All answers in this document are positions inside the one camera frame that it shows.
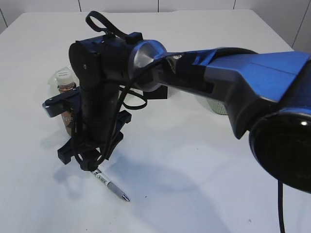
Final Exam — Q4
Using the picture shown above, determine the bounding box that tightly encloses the Nescafe coffee bottle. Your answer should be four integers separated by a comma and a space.
55, 67, 77, 136

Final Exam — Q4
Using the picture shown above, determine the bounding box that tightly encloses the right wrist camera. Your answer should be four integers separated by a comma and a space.
42, 87, 81, 118

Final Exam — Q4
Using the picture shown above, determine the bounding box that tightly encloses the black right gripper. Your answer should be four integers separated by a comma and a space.
57, 110, 132, 171

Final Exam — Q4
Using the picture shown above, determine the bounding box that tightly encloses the green woven plastic basket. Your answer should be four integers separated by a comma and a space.
207, 99, 227, 115

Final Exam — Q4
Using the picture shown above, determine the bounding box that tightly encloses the black mesh pen holder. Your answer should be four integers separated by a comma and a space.
143, 85, 168, 100

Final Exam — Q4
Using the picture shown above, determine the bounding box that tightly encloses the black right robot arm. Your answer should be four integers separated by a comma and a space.
57, 11, 311, 193

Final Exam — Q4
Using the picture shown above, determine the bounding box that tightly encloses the white grey pen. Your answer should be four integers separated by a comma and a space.
92, 169, 130, 202

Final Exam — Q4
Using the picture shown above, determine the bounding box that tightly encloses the green wavy glass plate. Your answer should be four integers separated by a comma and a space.
48, 73, 60, 97

